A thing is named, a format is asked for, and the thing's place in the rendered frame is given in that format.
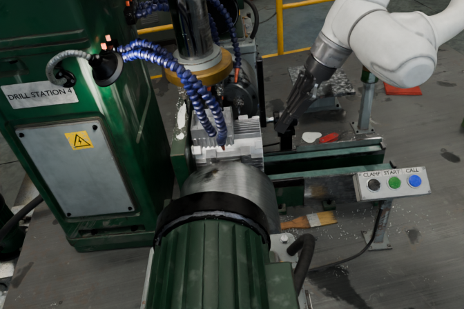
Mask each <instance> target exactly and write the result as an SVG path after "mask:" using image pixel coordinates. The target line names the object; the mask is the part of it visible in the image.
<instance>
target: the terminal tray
mask: <svg viewBox="0 0 464 309"><path fill-rule="evenodd" d="M227 108H229V109H228V110H227ZM205 113H206V114H207V117H208V118H209V121H210V122H211V123H212V126H213V127H214V128H215V129H216V131H217V134H218V130H217V127H216V123H215V119H214V118H213V114H212V112H211V110H210V109H205ZM222 113H223V117H224V119H225V120H224V121H225V122H226V127H227V130H228V131H227V132H228V135H227V138H226V144H225V145H226V146H228V145H230V146H232V145H233V144H234V136H233V112H232V107H224V111H223V112H222ZM227 123H229V125H227ZM194 126H196V128H193V127H194ZM191 136H192V140H193V144H194V146H201V147H202V149H203V147H205V148H207V147H209V148H211V146H213V147H214V148H215V147H216V146H218V147H220V146H219V145H218V143H217V141H216V136H215V137H209V136H208V133H207V132H206V130H205V129H204V128H203V127H202V124H201V123H200V120H199V119H198V117H197V115H196V113H195V110H193V113H192V119H191Z"/></svg>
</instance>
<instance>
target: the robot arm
mask: <svg viewBox="0 0 464 309"><path fill-rule="evenodd" d="M389 1H390V0H335V1H334V3H333V5H332V7H331V9H330V11H329V13H328V15H327V17H326V19H325V24H324V26H323V27H322V30H321V31H320V32H319V34H318V36H317V38H316V40H315V41H314V43H313V45H312V46H311V48H310V51H311V54H310V55H309V57H308V58H307V60H306V61H305V63H304V68H305V71H304V70H301V71H300V73H299V75H298V78H297V80H296V82H295V84H294V86H293V88H292V90H291V92H290V94H289V96H288V98H287V100H286V103H287V106H286V109H285V110H284V112H283V113H282V115H281V117H280V118H279V119H278V122H277V123H276V124H275V126H274V130H275V131H276V132H280V133H282V134H284V132H285V131H286V129H287V128H288V127H289V125H290V123H291V122H292V121H293V119H294V118H296V119H299V118H300V117H301V116H302V114H303V113H304V112H305V111H306V110H307V109H308V107H309V106H310V105H311V104H312V103H313V102H314V101H316V100H318V98H319V96H318V95H316V90H317V89H318V88H319V87H320V84H321V83H322V82H323V81H328V80H330V78H331V77H332V75H333V74H334V72H335V71H336V70H337V68H341V67H342V66H343V64H344V63H345V62H346V60H347V59H348V57H349V55H350V54H351V53H352V52H353V51H354V53H355V55H356V56H357V58H358V59H359V60H360V62H361V63H362V64H363V65H364V66H365V67H366V68H367V69H368V70H369V71H370V72H371V73H373V74H374V75H375V76H376V77H378V78H379V79H380V80H382V81H384V82H385V83H387V84H389V85H391V86H394V87H397V88H404V89H405V88H413V87H416V86H419V85H420V84H422V83H424V82H426V81H427V80H428V79H429V78H430V77H431V75H432V74H433V73H434V71H435V69H436V62H437V55H436V53H437V52H438V47H439V46H440V45H442V44H443V43H445V42H446V41H449V40H450V39H451V38H453V37H455V36H456V35H457V34H458V33H460V32H461V31H462V30H463V29H464V0H451V1H450V3H449V5H448V7H447V8H446V9H445V10H444V11H442V12H440V13H438V14H435V15H432V16H427V15H426V14H424V13H422V12H419V11H415V12H393V13H391V14H390V13H388V11H387V9H386V7H387V6H388V4H389Z"/></svg>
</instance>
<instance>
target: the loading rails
mask: <svg viewBox="0 0 464 309"><path fill-rule="evenodd" d="M385 150H386V146H385V144H384V143H383V142H382V138H381V137H376V138H368V139H356V140H348V141H336V142H329V143H316V144H309V145H301V146H296V149H290V150H278V151H271V152H263V158H264V173H265V174H266V175H267V176H268V177H269V178H270V180H271V181H272V183H273V185H274V188H275V195H276V200H277V205H278V212H279V215H286V214H287V208H286V207H289V206H303V205H304V207H311V206H322V207H323V210H324V211H328V210H336V204H340V203H354V202H357V198H356V192H355V188H354V180H353V176H354V175H355V174H356V173H358V172H371V171H379V170H392V169H399V168H396V164H395V162H394V160H390V163H383V160H384V156H385Z"/></svg>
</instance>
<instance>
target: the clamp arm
mask: <svg viewBox="0 0 464 309"><path fill-rule="evenodd" d="M254 67H255V69H256V71H257V81H258V99H259V104H258V110H259V111H260V125H261V128H266V126H267V124H268V123H267V122H269V120H267V119H269V117H267V116H266V104H265V93H264V70H263V60H262V57H256V58H255V62H254Z"/></svg>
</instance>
